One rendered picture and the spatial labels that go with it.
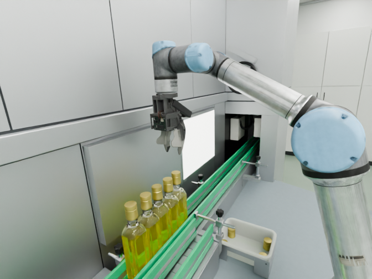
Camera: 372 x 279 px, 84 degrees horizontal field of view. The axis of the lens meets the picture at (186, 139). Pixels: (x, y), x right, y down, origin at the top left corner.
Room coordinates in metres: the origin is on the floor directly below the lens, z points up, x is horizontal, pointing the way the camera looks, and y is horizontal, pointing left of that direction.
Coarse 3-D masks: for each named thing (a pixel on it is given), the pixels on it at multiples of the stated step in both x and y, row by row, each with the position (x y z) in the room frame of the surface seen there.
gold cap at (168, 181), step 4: (164, 180) 0.64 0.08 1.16; (168, 180) 0.64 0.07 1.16; (172, 180) 0.65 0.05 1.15; (164, 184) 0.64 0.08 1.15; (168, 184) 0.64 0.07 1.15; (172, 184) 0.65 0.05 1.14; (164, 188) 0.64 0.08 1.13; (168, 188) 0.64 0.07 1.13; (172, 188) 0.65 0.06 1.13; (168, 192) 0.64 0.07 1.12
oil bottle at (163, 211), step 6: (162, 204) 0.61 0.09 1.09; (156, 210) 0.58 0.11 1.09; (162, 210) 0.59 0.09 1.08; (168, 210) 0.61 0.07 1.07; (162, 216) 0.58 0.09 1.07; (168, 216) 0.61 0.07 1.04; (162, 222) 0.58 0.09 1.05; (168, 222) 0.60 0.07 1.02; (162, 228) 0.58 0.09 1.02; (168, 228) 0.60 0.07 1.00; (162, 234) 0.57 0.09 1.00; (168, 234) 0.60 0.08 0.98; (162, 240) 0.57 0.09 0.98
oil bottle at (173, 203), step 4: (164, 196) 0.66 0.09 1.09; (164, 200) 0.64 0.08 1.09; (168, 200) 0.63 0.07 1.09; (172, 200) 0.64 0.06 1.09; (176, 200) 0.65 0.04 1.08; (168, 204) 0.63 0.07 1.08; (172, 204) 0.63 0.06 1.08; (176, 204) 0.65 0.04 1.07; (172, 208) 0.63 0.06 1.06; (176, 208) 0.64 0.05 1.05; (172, 212) 0.62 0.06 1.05; (176, 212) 0.64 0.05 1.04; (172, 216) 0.62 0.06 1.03; (176, 216) 0.64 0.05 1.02; (172, 220) 0.62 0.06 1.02; (176, 220) 0.64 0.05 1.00; (172, 224) 0.62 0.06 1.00; (176, 224) 0.64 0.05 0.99; (172, 228) 0.62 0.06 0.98; (176, 228) 0.64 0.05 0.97; (172, 232) 0.62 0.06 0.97
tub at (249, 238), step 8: (232, 224) 0.84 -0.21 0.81; (240, 224) 0.82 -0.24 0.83; (248, 224) 0.81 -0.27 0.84; (224, 232) 0.79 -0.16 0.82; (240, 232) 0.82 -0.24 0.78; (248, 232) 0.80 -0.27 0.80; (256, 232) 0.78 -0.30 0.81; (264, 232) 0.77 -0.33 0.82; (272, 232) 0.75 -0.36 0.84; (232, 240) 0.79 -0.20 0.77; (240, 240) 0.78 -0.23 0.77; (248, 240) 0.78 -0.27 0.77; (256, 240) 0.78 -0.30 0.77; (272, 240) 0.70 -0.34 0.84; (240, 248) 0.67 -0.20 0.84; (248, 248) 0.74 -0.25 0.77; (256, 248) 0.74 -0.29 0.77; (272, 248) 0.66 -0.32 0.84; (256, 256) 0.63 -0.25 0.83; (264, 256) 0.62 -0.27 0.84
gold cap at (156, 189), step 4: (156, 184) 0.62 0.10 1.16; (160, 184) 0.62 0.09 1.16; (152, 188) 0.60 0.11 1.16; (156, 188) 0.59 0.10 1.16; (160, 188) 0.60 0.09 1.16; (152, 192) 0.60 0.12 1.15; (156, 192) 0.59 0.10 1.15; (160, 192) 0.60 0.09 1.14; (152, 196) 0.60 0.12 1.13; (156, 196) 0.59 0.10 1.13; (160, 196) 0.60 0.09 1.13; (156, 200) 0.59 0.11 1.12
